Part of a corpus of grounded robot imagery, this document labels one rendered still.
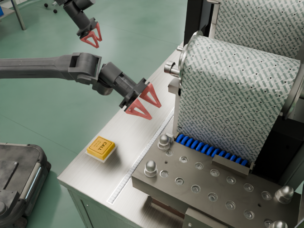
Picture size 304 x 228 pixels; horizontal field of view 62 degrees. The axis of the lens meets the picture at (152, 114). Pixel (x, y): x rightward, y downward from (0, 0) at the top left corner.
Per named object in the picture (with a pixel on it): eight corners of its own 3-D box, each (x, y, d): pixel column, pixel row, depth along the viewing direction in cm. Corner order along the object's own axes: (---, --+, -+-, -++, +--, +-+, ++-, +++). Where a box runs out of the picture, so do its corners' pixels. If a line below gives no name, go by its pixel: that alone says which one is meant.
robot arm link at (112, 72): (97, 67, 72) (110, 55, 75) (93, 78, 78) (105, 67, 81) (116, 83, 72) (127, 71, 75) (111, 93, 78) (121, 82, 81)
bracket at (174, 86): (170, 125, 97) (175, 56, 75) (185, 131, 95) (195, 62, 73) (164, 134, 94) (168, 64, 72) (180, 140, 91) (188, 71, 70)
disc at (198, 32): (197, 68, 76) (205, 21, 65) (199, 68, 76) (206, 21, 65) (177, 97, 67) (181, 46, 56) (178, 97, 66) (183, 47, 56)
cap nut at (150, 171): (148, 163, 69) (148, 154, 66) (159, 169, 68) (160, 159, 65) (141, 173, 67) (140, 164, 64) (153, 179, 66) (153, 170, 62)
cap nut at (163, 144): (161, 138, 75) (161, 128, 72) (172, 143, 74) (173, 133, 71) (155, 147, 73) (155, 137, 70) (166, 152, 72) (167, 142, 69)
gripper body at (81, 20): (96, 20, 110) (85, 5, 106) (90, 31, 103) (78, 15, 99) (85, 26, 113) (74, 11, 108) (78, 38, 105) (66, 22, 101)
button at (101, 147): (99, 139, 92) (98, 135, 90) (115, 146, 90) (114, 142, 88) (87, 152, 88) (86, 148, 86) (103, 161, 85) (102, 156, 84)
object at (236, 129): (177, 132, 78) (182, 85, 65) (254, 163, 70) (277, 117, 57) (176, 133, 78) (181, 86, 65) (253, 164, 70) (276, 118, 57)
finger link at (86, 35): (106, 39, 113) (93, 21, 107) (102, 47, 107) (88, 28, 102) (94, 45, 115) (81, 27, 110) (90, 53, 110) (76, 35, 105)
